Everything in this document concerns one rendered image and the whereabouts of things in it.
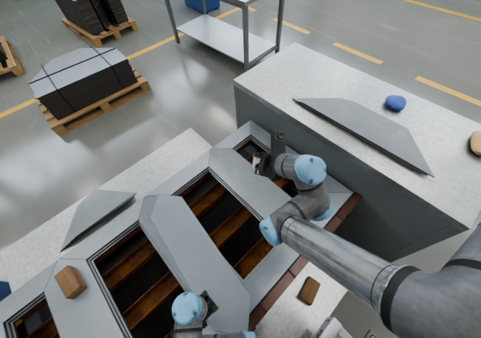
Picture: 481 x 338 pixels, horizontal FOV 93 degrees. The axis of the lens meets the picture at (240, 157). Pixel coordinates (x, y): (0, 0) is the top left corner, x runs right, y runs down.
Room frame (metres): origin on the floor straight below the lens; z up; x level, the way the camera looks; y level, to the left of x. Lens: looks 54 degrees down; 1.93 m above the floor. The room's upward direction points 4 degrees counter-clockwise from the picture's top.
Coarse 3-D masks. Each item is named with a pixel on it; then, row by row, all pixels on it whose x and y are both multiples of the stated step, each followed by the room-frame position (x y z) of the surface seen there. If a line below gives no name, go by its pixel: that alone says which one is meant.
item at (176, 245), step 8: (200, 224) 0.39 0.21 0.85; (184, 232) 0.36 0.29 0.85; (192, 232) 0.36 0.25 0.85; (200, 232) 0.35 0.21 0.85; (176, 240) 0.33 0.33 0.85; (184, 240) 0.32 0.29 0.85; (192, 240) 0.32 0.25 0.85; (168, 248) 0.29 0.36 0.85; (176, 248) 0.29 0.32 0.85; (184, 248) 0.29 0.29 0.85
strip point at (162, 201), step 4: (160, 196) 0.56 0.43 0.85; (164, 196) 0.56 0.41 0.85; (168, 196) 0.55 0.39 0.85; (172, 196) 0.55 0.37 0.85; (176, 196) 0.55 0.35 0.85; (180, 196) 0.55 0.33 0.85; (156, 200) 0.54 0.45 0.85; (160, 200) 0.54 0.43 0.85; (164, 200) 0.54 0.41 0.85; (168, 200) 0.53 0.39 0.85; (172, 200) 0.53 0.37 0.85; (176, 200) 0.53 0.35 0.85; (156, 204) 0.51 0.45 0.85; (160, 204) 0.51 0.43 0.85; (164, 204) 0.51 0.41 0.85; (168, 204) 0.51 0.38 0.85; (156, 208) 0.49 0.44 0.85; (160, 208) 0.49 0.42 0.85; (152, 212) 0.47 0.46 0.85; (156, 212) 0.47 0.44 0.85
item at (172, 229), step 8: (184, 216) 0.44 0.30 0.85; (192, 216) 0.44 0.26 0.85; (168, 224) 0.40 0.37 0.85; (176, 224) 0.40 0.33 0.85; (184, 224) 0.40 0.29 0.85; (192, 224) 0.40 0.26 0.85; (160, 232) 0.37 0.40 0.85; (168, 232) 0.37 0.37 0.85; (176, 232) 0.36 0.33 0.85; (168, 240) 0.33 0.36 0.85
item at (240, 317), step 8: (248, 304) 0.05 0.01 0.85; (240, 312) 0.03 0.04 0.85; (248, 312) 0.03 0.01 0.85; (224, 320) 0.01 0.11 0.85; (232, 320) 0.01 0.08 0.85; (240, 320) 0.01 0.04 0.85; (248, 320) 0.00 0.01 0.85; (216, 328) -0.01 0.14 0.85; (224, 328) -0.01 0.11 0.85; (232, 328) -0.02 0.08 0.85; (240, 328) -0.02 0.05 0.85
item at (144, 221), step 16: (240, 144) 0.88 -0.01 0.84; (256, 144) 0.88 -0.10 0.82; (176, 192) 0.58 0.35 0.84; (144, 208) 0.50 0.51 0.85; (144, 224) 0.41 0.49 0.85; (112, 240) 0.35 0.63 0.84; (160, 240) 0.33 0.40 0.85; (96, 256) 0.29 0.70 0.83; (96, 272) 0.22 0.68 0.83; (176, 272) 0.19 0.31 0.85; (32, 304) 0.11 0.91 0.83; (48, 304) 0.11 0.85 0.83; (112, 304) 0.09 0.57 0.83; (16, 320) 0.06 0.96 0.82; (16, 336) 0.01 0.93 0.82; (128, 336) -0.02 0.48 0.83
